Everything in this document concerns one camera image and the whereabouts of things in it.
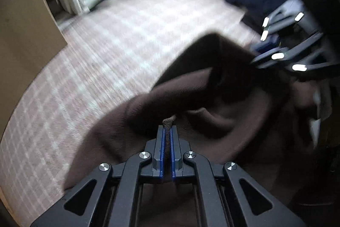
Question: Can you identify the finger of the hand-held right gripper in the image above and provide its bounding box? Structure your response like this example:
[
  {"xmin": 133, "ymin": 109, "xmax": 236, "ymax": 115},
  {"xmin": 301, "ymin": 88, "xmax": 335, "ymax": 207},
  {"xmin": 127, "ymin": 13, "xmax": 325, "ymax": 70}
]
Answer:
[
  {"xmin": 250, "ymin": 31, "xmax": 334, "ymax": 79},
  {"xmin": 254, "ymin": 1, "xmax": 306, "ymax": 53}
]

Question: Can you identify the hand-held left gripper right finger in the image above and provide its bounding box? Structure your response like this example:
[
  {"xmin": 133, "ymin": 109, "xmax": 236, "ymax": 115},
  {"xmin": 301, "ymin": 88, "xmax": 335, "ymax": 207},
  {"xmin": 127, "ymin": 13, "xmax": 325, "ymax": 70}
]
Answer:
[{"xmin": 170, "ymin": 124, "xmax": 306, "ymax": 227}]

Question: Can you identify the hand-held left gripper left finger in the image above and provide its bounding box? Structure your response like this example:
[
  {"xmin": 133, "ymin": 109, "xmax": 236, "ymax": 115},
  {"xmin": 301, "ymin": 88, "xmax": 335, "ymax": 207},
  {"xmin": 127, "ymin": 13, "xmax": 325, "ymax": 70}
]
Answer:
[{"xmin": 30, "ymin": 124, "xmax": 166, "ymax": 227}]

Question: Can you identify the light wooden board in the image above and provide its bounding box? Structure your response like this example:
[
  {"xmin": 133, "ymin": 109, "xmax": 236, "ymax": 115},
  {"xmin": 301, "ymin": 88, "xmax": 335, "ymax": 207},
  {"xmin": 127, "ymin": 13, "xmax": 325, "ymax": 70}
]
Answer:
[{"xmin": 0, "ymin": 0, "xmax": 68, "ymax": 137}]

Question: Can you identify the pink plaid blanket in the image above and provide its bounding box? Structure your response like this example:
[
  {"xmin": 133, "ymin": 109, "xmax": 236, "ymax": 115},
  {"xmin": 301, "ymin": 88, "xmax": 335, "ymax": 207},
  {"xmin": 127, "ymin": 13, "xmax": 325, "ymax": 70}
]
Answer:
[{"xmin": 0, "ymin": 0, "xmax": 266, "ymax": 227}]

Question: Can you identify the light grey garment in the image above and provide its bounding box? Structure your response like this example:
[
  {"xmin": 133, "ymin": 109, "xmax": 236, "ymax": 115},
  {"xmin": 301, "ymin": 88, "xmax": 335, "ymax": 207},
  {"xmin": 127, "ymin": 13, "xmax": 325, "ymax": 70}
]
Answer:
[{"xmin": 308, "ymin": 89, "xmax": 332, "ymax": 150}]

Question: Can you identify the brown garment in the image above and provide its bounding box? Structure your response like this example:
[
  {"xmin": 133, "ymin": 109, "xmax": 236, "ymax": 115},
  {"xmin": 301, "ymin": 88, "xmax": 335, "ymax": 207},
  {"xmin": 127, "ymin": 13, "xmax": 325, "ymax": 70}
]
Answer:
[{"xmin": 64, "ymin": 33, "xmax": 332, "ymax": 227}]

